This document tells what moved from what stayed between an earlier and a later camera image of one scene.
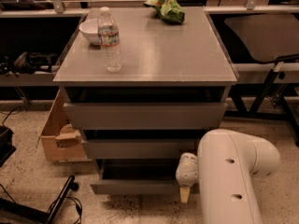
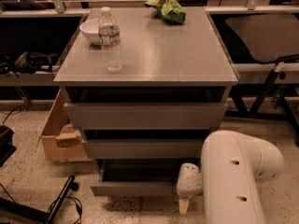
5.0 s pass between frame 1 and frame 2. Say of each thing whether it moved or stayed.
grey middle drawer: stayed
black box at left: stayed
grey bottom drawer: stayed
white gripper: moved
